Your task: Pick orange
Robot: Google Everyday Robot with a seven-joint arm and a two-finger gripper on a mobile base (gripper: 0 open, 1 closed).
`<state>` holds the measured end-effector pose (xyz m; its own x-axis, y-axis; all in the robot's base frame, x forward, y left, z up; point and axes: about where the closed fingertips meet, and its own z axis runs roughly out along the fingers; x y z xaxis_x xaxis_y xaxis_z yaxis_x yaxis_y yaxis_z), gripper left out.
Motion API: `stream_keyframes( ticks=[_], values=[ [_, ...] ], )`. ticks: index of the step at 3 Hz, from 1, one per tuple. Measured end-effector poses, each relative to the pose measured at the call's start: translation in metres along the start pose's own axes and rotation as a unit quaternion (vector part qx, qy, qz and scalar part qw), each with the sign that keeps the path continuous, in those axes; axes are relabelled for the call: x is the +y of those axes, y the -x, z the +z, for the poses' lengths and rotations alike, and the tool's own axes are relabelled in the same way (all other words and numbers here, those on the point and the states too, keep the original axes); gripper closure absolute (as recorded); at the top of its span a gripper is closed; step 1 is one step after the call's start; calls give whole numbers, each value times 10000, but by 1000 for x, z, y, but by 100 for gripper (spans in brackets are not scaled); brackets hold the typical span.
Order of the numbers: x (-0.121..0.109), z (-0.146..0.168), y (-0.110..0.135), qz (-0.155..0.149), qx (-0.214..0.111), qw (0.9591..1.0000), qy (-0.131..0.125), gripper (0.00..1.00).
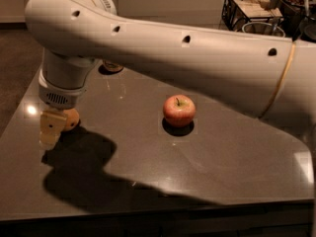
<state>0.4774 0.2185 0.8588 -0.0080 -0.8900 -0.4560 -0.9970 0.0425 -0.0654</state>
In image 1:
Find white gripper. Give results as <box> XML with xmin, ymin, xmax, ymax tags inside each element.
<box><xmin>39</xmin><ymin>70</ymin><xmax>87</xmax><ymax>150</ymax></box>

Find orange fruit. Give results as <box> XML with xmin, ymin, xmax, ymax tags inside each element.
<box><xmin>63</xmin><ymin>109</ymin><xmax>80</xmax><ymax>131</ymax></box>

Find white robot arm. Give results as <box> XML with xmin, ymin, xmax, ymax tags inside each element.
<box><xmin>25</xmin><ymin>0</ymin><xmax>316</xmax><ymax>148</ymax></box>

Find gold soda can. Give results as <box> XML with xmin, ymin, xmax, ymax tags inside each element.
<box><xmin>103</xmin><ymin>60</ymin><xmax>123</xmax><ymax>73</ymax></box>

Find red apple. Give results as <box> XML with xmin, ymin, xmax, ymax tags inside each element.
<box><xmin>163</xmin><ymin>95</ymin><xmax>196</xmax><ymax>127</ymax></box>

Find wooden blocks in basket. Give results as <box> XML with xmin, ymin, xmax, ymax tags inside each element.
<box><xmin>233</xmin><ymin>0</ymin><xmax>282</xmax><ymax>18</ymax></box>

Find black wire basket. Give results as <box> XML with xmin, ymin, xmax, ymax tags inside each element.
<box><xmin>221</xmin><ymin>0</ymin><xmax>283</xmax><ymax>32</ymax></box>

